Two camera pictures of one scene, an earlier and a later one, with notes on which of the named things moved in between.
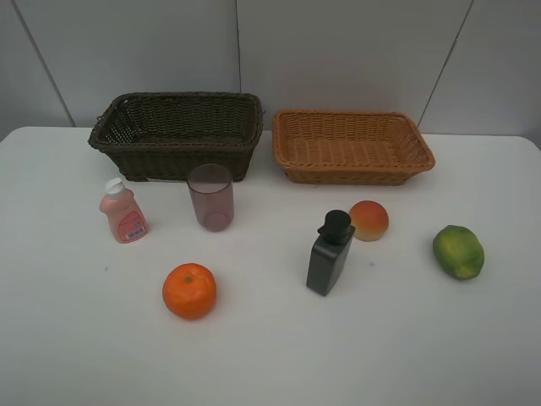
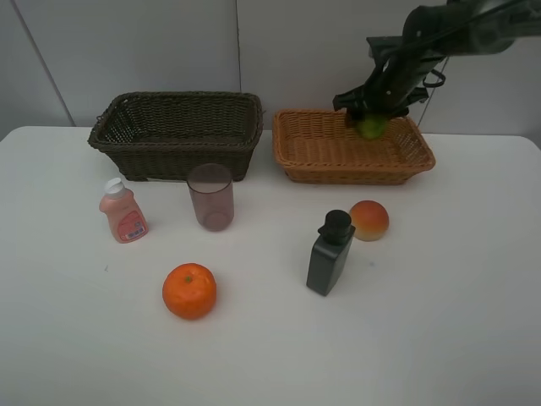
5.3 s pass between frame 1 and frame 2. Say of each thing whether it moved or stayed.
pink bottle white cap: stayed
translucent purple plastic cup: stayed
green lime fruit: moved
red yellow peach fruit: stayed
